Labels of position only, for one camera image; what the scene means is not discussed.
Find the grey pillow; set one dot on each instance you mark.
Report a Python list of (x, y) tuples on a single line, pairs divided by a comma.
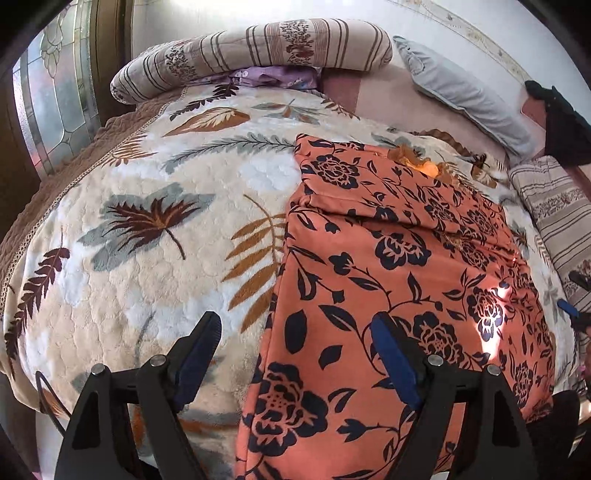
[(461, 92)]

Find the orange floral pants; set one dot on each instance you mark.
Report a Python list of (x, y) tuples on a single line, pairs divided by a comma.
[(360, 277)]

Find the wooden door with patterned glass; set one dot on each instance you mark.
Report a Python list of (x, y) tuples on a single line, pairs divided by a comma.
[(55, 92)]

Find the striped floral bolster pillow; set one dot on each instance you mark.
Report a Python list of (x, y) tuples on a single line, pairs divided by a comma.
[(258, 50)]

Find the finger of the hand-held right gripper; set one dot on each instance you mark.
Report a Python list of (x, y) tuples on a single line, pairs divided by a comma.
[(579, 279), (569, 310)]

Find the leaf print fleece blanket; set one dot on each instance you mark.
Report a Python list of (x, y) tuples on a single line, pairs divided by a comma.
[(138, 277)]

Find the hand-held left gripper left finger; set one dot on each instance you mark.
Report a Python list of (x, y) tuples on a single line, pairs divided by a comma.
[(199, 355)]

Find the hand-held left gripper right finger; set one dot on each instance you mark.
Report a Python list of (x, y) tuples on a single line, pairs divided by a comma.
[(392, 355)]

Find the brown quilted bedspread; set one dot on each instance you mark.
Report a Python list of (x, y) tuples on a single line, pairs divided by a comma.
[(55, 184)]

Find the pink bed sheet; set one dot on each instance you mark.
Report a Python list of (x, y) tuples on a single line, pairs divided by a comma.
[(383, 97)]

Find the purple cloth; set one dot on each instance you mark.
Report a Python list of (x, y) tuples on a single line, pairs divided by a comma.
[(272, 76)]

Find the black cloth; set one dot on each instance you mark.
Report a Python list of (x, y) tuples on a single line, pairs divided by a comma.
[(565, 124)]

